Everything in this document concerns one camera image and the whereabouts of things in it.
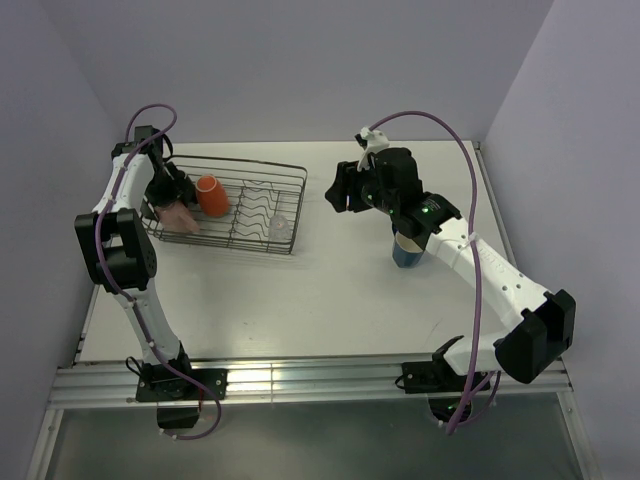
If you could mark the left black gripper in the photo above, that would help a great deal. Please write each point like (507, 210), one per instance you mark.
(177, 189)

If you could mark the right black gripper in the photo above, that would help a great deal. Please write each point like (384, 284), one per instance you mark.
(347, 182)

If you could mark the pink mug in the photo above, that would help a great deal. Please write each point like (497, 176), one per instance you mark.
(177, 218)

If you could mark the orange mug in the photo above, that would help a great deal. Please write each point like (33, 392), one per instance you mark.
(211, 196)

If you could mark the clear glass cup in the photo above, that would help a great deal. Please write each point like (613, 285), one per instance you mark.
(279, 229)

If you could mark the dark wire dish rack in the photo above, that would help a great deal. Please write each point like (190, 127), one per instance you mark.
(257, 190)

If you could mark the blue mug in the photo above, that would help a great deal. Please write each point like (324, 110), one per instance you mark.
(406, 253)

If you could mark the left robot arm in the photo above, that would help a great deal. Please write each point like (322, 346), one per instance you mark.
(120, 257)

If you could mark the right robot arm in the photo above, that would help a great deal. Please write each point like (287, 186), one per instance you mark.
(538, 325)

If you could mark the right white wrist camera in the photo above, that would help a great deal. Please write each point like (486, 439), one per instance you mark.
(371, 141)

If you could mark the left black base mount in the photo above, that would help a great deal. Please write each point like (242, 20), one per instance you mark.
(160, 385)

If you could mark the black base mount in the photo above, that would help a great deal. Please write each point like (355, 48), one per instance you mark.
(160, 385)
(428, 377)

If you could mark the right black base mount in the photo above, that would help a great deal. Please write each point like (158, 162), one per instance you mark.
(428, 377)

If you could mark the aluminium rail frame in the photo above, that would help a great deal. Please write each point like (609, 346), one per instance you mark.
(94, 385)

